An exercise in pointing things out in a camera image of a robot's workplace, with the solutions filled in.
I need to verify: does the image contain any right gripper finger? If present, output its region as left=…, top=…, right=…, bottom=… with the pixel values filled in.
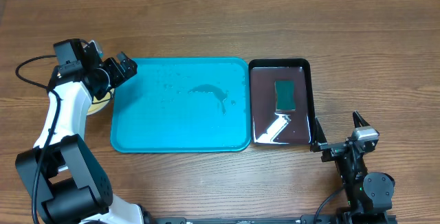
left=310, top=117, right=328, bottom=152
left=353, top=111, right=369, bottom=128

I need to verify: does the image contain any yellow plate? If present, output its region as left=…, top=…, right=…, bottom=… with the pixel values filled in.
left=87, top=89, right=114, bottom=115

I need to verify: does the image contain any green scrub sponge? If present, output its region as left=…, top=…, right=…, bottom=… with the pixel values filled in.
left=274, top=80, right=296, bottom=111

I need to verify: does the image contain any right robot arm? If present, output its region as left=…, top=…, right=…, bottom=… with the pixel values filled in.
left=310, top=111, right=397, bottom=223

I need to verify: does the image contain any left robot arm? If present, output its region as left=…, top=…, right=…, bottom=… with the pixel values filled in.
left=15, top=52, right=154, bottom=223

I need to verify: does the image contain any teal plastic tray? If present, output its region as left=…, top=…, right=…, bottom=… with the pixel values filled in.
left=110, top=57, right=252, bottom=153

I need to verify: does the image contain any black water basin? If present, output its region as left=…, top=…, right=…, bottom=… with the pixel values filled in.
left=249, top=58, right=315, bottom=146

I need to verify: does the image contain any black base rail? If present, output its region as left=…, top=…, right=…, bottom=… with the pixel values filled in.
left=137, top=214, right=398, bottom=224

